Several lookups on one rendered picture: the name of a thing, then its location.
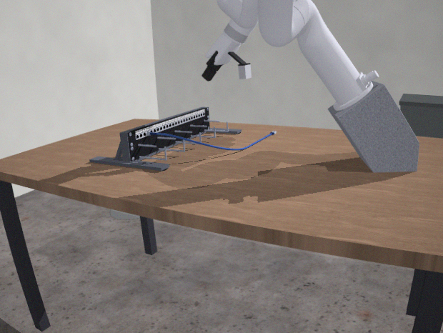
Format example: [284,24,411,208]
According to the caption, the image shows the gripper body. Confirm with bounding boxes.
[206,30,244,65]

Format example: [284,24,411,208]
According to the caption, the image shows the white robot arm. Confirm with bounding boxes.
[217,0,379,111]

